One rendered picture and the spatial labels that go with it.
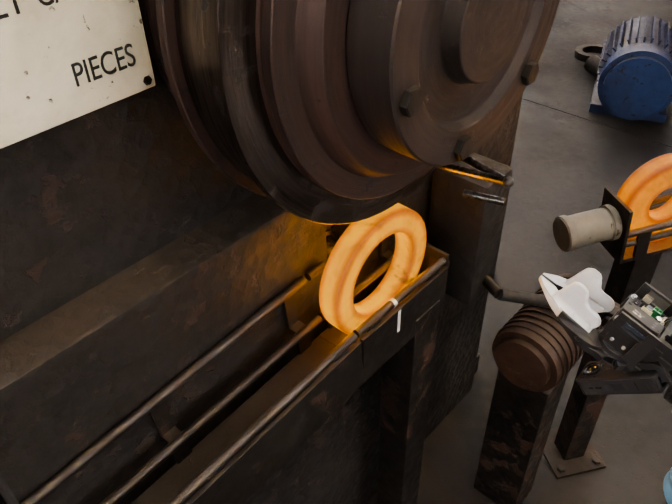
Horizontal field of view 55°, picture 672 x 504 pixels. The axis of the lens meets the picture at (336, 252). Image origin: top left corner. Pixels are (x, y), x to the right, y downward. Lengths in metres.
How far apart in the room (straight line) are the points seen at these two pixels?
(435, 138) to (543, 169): 1.98
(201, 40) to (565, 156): 2.24
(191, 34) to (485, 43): 0.25
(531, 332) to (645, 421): 0.70
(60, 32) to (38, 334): 0.28
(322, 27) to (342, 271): 0.35
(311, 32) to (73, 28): 0.19
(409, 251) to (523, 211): 1.45
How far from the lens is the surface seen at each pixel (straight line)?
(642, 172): 1.12
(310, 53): 0.52
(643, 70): 2.80
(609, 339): 0.85
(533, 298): 1.10
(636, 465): 1.69
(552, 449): 1.64
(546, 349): 1.12
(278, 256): 0.79
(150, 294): 0.69
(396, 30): 0.50
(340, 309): 0.81
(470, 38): 0.58
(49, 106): 0.59
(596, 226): 1.11
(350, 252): 0.78
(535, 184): 2.47
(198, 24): 0.53
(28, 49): 0.57
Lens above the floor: 1.32
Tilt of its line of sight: 39 degrees down
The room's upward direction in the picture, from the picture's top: 2 degrees counter-clockwise
